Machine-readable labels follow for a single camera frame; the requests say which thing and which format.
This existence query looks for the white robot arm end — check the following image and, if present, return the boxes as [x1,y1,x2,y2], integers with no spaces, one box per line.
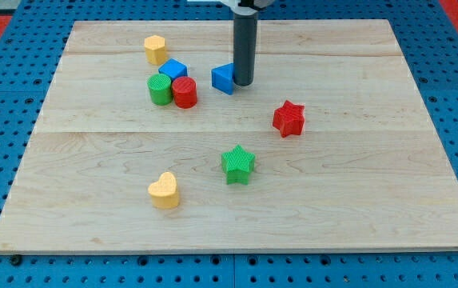
[186,0,275,16]

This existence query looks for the blue triangle block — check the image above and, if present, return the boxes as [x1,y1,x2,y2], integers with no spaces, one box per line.
[211,63,233,95]

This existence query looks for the green star block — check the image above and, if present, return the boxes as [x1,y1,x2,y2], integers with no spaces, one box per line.
[221,145,256,185]

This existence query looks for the red star block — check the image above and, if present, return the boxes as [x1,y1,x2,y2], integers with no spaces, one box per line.
[273,100,305,138]

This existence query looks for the red cylinder block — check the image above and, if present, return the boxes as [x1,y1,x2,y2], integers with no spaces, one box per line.
[172,76,197,109]

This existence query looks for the yellow heart block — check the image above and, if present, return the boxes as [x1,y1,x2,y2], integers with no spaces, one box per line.
[148,172,180,209]

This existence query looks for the light wooden board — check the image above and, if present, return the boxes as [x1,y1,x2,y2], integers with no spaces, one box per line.
[0,19,458,255]

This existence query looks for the green cylinder block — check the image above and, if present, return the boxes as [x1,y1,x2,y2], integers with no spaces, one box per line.
[147,74,173,106]

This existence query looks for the blue cube block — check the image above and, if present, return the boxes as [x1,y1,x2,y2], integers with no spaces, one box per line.
[158,58,188,82]

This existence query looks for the yellow hexagon block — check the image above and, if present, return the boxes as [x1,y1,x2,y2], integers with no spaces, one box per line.
[144,35,168,65]

